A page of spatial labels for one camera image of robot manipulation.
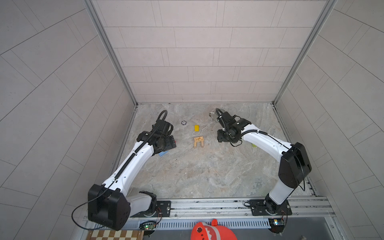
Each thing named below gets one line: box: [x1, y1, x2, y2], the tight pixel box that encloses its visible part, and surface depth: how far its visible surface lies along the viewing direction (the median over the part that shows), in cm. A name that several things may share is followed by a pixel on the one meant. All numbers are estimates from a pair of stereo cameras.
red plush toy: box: [191, 219, 238, 240], surface depth 61 cm
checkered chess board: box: [86, 229, 144, 240], surface depth 63 cm
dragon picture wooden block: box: [194, 136, 204, 142], surface depth 93 cm
